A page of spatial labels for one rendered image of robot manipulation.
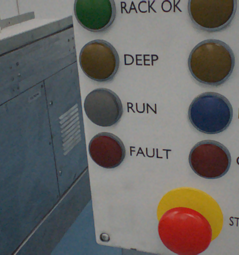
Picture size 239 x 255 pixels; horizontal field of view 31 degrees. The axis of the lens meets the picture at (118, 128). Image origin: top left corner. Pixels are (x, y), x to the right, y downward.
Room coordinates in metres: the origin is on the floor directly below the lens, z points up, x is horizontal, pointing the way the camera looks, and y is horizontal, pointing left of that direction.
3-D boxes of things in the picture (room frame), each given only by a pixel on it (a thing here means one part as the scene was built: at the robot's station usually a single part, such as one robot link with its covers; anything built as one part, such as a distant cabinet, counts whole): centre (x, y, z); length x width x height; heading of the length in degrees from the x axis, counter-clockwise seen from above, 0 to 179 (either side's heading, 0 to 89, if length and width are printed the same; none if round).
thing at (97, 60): (0.30, 0.01, 1.07); 0.03 x 0.01 x 0.03; 69
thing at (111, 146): (0.30, 0.01, 1.00); 0.03 x 0.01 x 0.03; 69
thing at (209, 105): (0.27, -0.06, 1.03); 0.03 x 0.01 x 0.03; 69
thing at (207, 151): (0.27, -0.06, 1.00); 0.03 x 0.01 x 0.03; 69
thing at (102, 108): (0.30, 0.01, 1.03); 0.03 x 0.01 x 0.03; 69
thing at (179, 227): (0.28, -0.05, 0.95); 0.04 x 0.04 x 0.04; 69
